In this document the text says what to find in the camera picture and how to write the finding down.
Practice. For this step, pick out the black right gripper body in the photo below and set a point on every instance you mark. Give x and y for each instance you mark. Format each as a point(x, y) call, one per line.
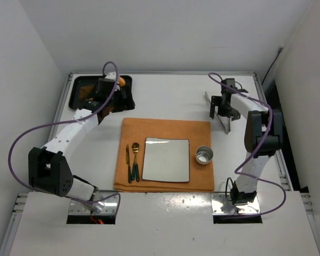
point(214, 105)

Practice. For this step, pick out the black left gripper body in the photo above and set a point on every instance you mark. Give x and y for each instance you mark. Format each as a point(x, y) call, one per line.
point(125, 97)

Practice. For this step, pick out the round orange bread roll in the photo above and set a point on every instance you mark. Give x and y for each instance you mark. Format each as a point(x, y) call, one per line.
point(121, 82)

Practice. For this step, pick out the metal serving tongs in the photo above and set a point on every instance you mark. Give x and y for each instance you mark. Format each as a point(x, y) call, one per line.
point(224, 122)

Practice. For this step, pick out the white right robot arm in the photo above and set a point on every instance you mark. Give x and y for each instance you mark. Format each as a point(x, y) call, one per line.
point(262, 139)

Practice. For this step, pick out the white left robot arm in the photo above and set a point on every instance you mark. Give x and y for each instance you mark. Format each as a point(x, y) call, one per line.
point(92, 99)

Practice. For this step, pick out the orange cloth placemat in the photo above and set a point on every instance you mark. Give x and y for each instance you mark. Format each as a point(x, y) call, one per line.
point(139, 129)

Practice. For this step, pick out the brown croissant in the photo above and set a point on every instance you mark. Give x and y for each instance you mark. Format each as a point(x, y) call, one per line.
point(85, 91)

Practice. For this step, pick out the metal cup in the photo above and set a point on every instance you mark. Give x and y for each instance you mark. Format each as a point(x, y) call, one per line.
point(204, 155)

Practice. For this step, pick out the white square plate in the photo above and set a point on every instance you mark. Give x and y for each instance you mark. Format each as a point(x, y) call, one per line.
point(166, 160)

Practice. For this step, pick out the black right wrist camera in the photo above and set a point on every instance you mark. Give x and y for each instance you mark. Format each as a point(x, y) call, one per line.
point(230, 82)

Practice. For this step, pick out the gold knife green handle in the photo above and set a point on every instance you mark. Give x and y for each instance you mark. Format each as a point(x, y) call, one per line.
point(128, 164)

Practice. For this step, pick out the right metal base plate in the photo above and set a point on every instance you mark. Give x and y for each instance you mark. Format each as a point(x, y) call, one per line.
point(223, 207)

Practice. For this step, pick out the metal base plate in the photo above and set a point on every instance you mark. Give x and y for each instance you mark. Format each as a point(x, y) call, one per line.
point(223, 207)
point(107, 204)

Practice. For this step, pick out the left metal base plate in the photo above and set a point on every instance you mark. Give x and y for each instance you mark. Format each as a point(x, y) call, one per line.
point(107, 204)

